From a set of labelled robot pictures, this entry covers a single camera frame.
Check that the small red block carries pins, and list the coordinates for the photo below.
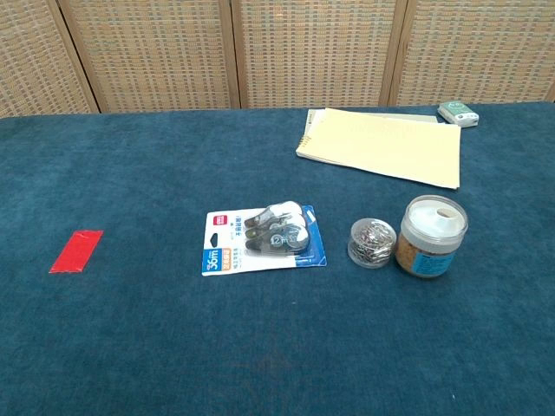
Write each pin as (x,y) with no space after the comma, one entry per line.
(76,252)

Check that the correction tape blister pack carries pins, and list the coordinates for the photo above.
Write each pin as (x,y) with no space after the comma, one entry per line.
(225,251)

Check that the small clear paper clip jar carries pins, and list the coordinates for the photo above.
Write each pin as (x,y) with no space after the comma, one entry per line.
(371,245)

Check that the cream paper folder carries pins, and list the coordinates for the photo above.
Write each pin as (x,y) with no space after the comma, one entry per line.
(390,147)

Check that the woven rattan folding screen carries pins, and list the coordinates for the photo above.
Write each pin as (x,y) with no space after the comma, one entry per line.
(303,52)

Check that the blue table mat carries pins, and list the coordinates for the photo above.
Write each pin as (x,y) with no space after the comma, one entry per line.
(173,329)

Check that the small green white box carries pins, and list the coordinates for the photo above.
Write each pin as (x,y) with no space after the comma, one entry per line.
(459,112)

